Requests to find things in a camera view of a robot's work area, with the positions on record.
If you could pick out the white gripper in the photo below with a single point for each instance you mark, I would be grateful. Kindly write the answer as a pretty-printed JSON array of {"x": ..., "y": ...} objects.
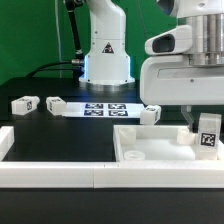
[{"x": 170, "y": 80}]

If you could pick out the white square table top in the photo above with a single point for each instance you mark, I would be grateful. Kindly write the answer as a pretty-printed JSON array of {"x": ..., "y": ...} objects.
[{"x": 160, "y": 142}]

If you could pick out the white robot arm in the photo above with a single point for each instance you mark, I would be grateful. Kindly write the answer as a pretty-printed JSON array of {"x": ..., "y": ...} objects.
[{"x": 107, "y": 65}]

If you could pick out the white sheet with markers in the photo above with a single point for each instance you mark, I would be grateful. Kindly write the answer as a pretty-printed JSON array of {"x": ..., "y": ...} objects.
[{"x": 103, "y": 110}]

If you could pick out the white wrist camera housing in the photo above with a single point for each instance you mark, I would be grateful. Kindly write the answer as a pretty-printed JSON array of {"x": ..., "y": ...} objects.
[{"x": 175, "y": 41}]

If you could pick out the white U-shaped fence wall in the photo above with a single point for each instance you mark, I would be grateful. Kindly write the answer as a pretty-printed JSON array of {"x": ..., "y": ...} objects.
[{"x": 125, "y": 174}]

